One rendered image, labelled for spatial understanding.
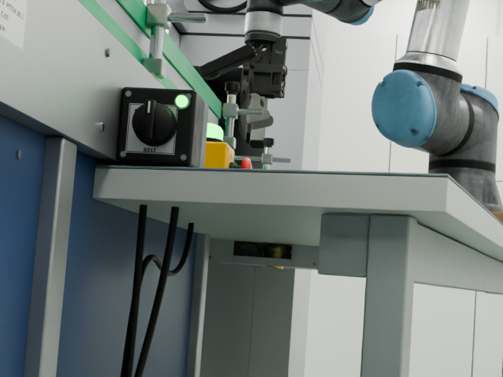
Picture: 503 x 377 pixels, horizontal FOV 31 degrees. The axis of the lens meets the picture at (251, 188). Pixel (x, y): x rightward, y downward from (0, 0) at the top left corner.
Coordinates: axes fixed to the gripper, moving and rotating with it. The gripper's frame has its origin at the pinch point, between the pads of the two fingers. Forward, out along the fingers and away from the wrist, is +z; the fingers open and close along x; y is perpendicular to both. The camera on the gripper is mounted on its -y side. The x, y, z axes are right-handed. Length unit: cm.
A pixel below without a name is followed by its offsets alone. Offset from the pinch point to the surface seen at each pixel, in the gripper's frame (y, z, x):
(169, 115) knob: 6, 11, -89
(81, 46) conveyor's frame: 0, 7, -100
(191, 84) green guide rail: -2.1, -1.2, -43.0
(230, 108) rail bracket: -0.8, -3.0, -12.7
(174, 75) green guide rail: -2, 0, -54
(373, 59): 19, -99, 349
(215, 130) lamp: 5, 8, -56
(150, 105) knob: 4, 10, -90
